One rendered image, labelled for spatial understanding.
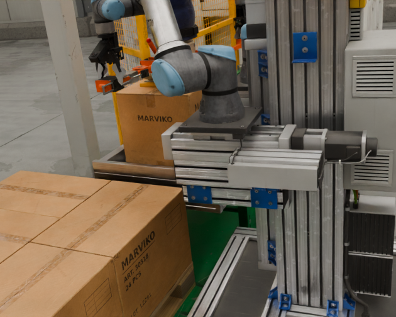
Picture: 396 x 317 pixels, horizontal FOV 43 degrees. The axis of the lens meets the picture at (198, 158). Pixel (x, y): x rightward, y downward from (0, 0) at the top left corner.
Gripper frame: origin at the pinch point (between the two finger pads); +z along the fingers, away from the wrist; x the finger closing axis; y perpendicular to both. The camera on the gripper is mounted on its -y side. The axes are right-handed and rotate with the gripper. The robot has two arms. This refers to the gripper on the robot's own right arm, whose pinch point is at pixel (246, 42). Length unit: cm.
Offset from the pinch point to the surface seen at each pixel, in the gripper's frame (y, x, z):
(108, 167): 68, -52, 49
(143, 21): -10, -69, -12
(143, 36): -9, -69, -3
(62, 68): -2, -131, 16
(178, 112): 59, -13, 21
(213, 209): 67, 4, 66
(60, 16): -2, -124, -18
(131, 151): 59, -43, 43
